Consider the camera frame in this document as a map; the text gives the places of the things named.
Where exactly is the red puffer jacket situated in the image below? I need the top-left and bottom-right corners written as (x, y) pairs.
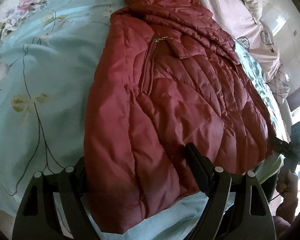
top-left (84, 0), bottom-right (275, 234)

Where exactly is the person's right hand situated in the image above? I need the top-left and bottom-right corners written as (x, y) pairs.
top-left (276, 165), bottom-right (298, 224)

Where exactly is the pink duvet with plaid hearts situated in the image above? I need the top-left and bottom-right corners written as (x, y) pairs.
top-left (75, 0), bottom-right (291, 106)

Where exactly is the light blue floral bedsheet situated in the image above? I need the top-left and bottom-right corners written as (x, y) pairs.
top-left (0, 0), bottom-right (285, 239)

